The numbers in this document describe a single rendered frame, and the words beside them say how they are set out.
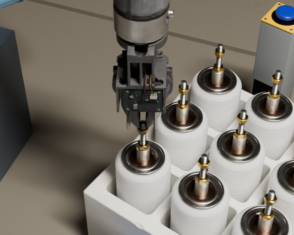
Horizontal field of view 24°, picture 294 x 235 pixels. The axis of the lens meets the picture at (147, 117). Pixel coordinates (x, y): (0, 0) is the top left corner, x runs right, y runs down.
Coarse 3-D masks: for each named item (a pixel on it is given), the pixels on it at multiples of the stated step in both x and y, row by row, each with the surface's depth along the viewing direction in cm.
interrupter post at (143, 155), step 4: (148, 148) 113; (140, 152) 113; (144, 152) 113; (148, 152) 114; (140, 156) 114; (144, 156) 114; (148, 156) 115; (140, 160) 115; (144, 160) 115; (148, 160) 116
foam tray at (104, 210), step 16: (240, 96) 136; (208, 128) 130; (208, 144) 131; (272, 160) 125; (112, 176) 122; (176, 176) 122; (96, 192) 120; (112, 192) 124; (256, 192) 120; (96, 208) 121; (112, 208) 117; (128, 208) 117; (160, 208) 117; (240, 208) 117; (96, 224) 125; (112, 224) 121; (128, 224) 117; (144, 224) 115; (160, 224) 115
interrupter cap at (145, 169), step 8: (136, 144) 118; (152, 144) 118; (128, 152) 116; (136, 152) 117; (152, 152) 116; (160, 152) 116; (128, 160) 115; (136, 160) 116; (152, 160) 116; (160, 160) 115; (128, 168) 114; (136, 168) 114; (144, 168) 114; (152, 168) 114; (160, 168) 114
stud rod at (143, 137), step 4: (144, 120) 110; (140, 124) 109; (144, 124) 109; (140, 128) 110; (144, 128) 110; (140, 136) 111; (144, 136) 111; (140, 140) 112; (144, 140) 112; (144, 144) 113
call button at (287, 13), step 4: (280, 8) 131; (284, 8) 131; (288, 8) 131; (292, 8) 131; (276, 12) 131; (280, 12) 131; (284, 12) 131; (288, 12) 131; (292, 12) 131; (280, 16) 130; (284, 16) 130; (288, 16) 130; (292, 16) 130; (280, 20) 131; (284, 20) 130; (288, 20) 130
